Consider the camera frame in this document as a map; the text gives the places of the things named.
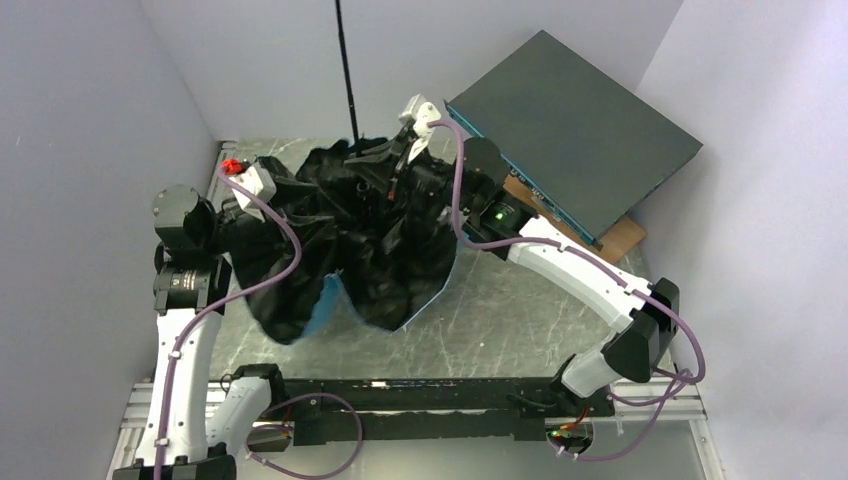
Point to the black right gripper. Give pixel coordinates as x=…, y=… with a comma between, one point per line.
x=399, y=171

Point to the light blue folding umbrella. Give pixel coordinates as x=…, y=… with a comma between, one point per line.
x=336, y=230

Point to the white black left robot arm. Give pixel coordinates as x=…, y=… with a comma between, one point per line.
x=180, y=441

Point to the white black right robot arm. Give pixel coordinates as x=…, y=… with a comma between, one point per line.
x=439, y=205

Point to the brown wooden board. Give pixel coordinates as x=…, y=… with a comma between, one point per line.
x=620, y=239

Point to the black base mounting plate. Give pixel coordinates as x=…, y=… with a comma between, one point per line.
x=522, y=408

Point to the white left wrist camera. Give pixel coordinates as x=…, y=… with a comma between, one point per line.
x=255, y=179

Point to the aluminium left side rail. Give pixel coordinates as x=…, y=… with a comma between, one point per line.
x=192, y=274

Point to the dark grey network switch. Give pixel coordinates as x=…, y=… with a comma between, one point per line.
x=587, y=146

